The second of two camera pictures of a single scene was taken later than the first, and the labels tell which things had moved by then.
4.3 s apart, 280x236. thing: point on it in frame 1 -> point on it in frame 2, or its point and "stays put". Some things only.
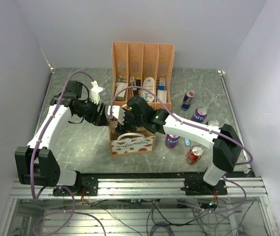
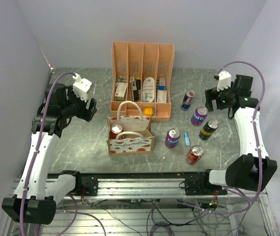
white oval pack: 149,83 stays put
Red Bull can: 186,103 stays put
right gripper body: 131,122 -> 222,97
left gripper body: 93,116 -> 76,106
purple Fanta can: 171,142 stays put
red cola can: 196,153 stays put
